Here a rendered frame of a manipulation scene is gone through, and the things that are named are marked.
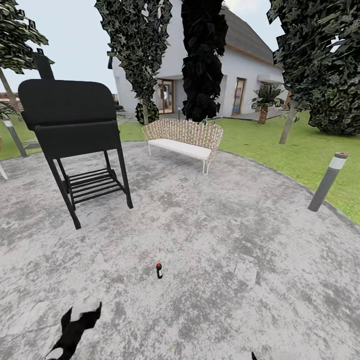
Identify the charcoal grill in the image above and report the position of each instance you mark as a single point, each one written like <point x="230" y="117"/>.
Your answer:
<point x="71" y="118"/>

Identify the door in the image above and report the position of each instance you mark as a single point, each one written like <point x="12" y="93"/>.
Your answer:
<point x="238" y="96"/>
<point x="165" y="96"/>
<point x="261" y="87"/>

